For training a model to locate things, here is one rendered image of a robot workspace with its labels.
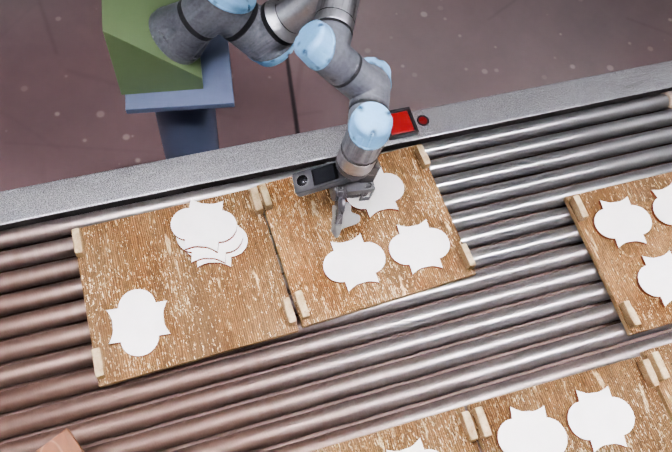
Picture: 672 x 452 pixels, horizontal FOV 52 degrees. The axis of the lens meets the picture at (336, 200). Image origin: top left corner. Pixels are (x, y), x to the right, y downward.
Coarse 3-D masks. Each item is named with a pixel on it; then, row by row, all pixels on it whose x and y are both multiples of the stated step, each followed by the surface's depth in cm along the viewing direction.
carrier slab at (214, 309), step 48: (240, 192) 158; (96, 240) 149; (144, 240) 151; (96, 288) 145; (144, 288) 146; (192, 288) 147; (240, 288) 148; (96, 336) 140; (192, 336) 142; (240, 336) 143
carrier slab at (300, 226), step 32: (384, 160) 166; (416, 160) 167; (288, 192) 159; (320, 192) 160; (416, 192) 163; (288, 224) 156; (320, 224) 157; (384, 224) 158; (416, 224) 159; (448, 224) 160; (288, 256) 152; (320, 256) 153; (448, 256) 156; (320, 288) 150; (384, 288) 151; (416, 288) 152; (320, 320) 147
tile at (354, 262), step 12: (360, 240) 155; (336, 252) 153; (348, 252) 153; (360, 252) 154; (372, 252) 154; (324, 264) 151; (336, 264) 152; (348, 264) 152; (360, 264) 152; (372, 264) 153; (336, 276) 150; (348, 276) 151; (360, 276) 151; (372, 276) 151; (348, 288) 150
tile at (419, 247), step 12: (408, 228) 157; (420, 228) 158; (432, 228) 158; (396, 240) 156; (408, 240) 156; (420, 240) 156; (432, 240) 157; (444, 240) 157; (396, 252) 154; (408, 252) 155; (420, 252) 155; (432, 252) 155; (444, 252) 156; (408, 264) 154; (420, 264) 154; (432, 264) 154
